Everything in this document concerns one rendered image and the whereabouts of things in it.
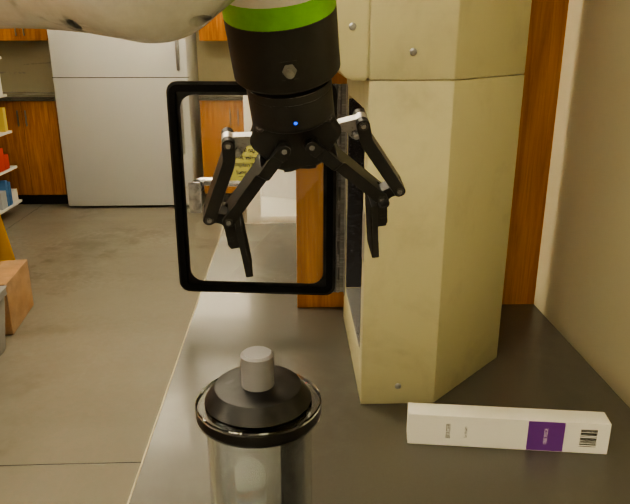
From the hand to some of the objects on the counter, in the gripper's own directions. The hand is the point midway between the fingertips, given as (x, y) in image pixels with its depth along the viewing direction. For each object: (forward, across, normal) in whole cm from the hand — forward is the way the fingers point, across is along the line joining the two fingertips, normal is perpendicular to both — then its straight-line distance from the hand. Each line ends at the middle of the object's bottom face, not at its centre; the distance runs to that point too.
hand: (310, 251), depth 69 cm
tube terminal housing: (+43, -18, -19) cm, 50 cm away
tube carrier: (+20, +10, +26) cm, 34 cm away
